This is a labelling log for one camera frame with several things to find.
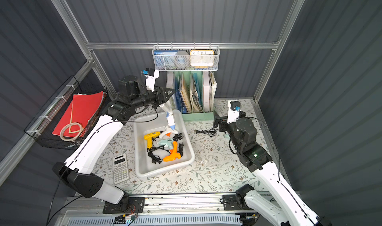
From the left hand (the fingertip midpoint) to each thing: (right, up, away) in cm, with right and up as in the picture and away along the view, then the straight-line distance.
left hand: (169, 89), depth 66 cm
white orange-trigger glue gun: (-7, -25, +33) cm, 42 cm away
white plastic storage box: (-20, -18, +31) cm, 41 cm away
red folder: (-46, -9, +8) cm, 47 cm away
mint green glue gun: (-5, -30, +27) cm, 41 cm away
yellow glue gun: (-18, -26, +30) cm, 44 cm away
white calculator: (-31, -43, +19) cm, 56 cm away
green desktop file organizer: (+11, +2, +28) cm, 30 cm away
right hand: (+27, -9, 0) cm, 29 cm away
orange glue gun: (-1, -34, +19) cm, 39 cm away
